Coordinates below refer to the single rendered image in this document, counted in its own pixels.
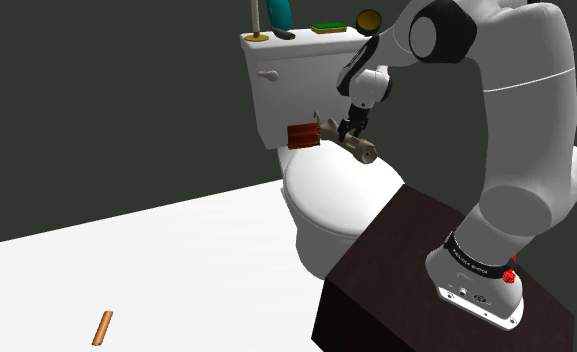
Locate white toilet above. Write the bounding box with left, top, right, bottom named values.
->
left=240, top=25, right=406, bottom=281

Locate green and yellow sponge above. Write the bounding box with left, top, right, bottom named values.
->
left=310, top=22, right=349, bottom=35

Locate orange cylinder stick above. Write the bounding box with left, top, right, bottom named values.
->
left=91, top=310, right=115, bottom=347

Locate dark brown robot stand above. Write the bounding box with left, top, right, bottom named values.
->
left=311, top=183, right=576, bottom=352

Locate dark bowl with yellow inside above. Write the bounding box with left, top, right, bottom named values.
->
left=355, top=9, right=383, bottom=37

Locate teal vase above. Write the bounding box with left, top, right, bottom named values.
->
left=265, top=0, right=294, bottom=31

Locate brass candlestick with beige candle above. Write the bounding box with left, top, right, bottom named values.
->
left=243, top=0, right=271, bottom=43

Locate beige tool with red block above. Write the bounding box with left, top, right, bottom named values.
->
left=286, top=110, right=379, bottom=165

